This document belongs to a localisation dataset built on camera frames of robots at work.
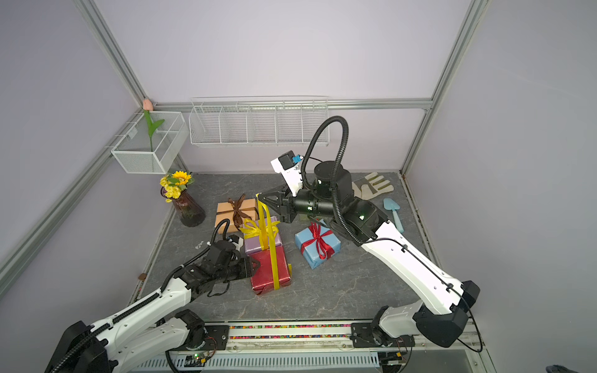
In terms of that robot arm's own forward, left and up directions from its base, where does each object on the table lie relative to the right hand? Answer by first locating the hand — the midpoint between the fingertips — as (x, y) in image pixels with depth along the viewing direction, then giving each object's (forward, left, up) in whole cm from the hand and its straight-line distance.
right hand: (259, 197), depth 55 cm
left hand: (-3, +8, -37) cm, 38 cm away
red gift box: (-7, +4, -37) cm, 38 cm away
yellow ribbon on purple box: (+12, +10, -35) cm, 38 cm away
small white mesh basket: (+38, +48, -13) cm, 63 cm away
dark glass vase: (+21, +38, -37) cm, 57 cm away
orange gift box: (+20, +19, -37) cm, 46 cm away
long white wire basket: (+54, +11, -14) cm, 56 cm away
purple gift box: (+6, +9, -36) cm, 38 cm away
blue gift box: (+6, -15, -36) cm, 40 cm away
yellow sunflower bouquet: (+23, +37, -20) cm, 48 cm away
